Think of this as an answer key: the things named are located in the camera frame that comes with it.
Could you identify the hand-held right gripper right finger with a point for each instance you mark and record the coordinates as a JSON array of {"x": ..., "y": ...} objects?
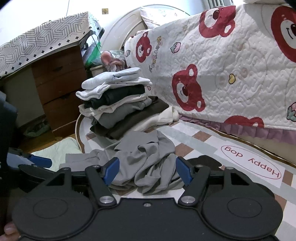
[{"x": 184, "y": 172}]

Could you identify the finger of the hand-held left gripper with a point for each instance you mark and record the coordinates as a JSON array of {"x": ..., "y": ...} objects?
[
  {"x": 40, "y": 160},
  {"x": 38, "y": 173}
]

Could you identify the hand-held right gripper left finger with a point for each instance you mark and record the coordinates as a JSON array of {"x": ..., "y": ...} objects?
[{"x": 112, "y": 171}]

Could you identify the grey knit shirt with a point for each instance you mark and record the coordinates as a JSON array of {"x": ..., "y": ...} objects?
[{"x": 143, "y": 150}]

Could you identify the stack of folded clothes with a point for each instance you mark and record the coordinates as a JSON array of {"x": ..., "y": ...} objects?
[{"x": 115, "y": 115}]

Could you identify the person's right hand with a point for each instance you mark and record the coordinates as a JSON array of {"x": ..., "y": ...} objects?
[{"x": 8, "y": 230}]

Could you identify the light green blanket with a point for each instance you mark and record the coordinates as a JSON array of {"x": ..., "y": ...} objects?
[{"x": 64, "y": 148}]

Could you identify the dark wooden furniture panel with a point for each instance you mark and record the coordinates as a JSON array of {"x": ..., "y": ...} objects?
[{"x": 57, "y": 88}]

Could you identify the geometric patterned tablecloth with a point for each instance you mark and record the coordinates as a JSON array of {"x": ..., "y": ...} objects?
[{"x": 46, "y": 34}]

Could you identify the beige nightstand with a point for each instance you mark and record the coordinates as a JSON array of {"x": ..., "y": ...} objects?
[{"x": 98, "y": 69}]

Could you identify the red bear print quilt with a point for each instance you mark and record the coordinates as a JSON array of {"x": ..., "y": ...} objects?
[{"x": 231, "y": 69}]

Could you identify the green plastic bag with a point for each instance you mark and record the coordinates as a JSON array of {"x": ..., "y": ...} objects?
[{"x": 92, "y": 55}]

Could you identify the grey plush rabbit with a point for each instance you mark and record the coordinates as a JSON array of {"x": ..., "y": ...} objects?
[{"x": 107, "y": 58}]

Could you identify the white round headboard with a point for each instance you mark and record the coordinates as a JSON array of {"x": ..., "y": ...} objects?
[{"x": 115, "y": 30}]

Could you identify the white pillow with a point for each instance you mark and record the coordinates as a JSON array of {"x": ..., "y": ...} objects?
[{"x": 157, "y": 16}]

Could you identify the striped window curtain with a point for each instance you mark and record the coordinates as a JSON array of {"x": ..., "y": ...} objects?
[{"x": 217, "y": 2}]

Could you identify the small yellow wall hook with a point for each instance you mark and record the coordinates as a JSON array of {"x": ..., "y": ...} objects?
[{"x": 105, "y": 11}]

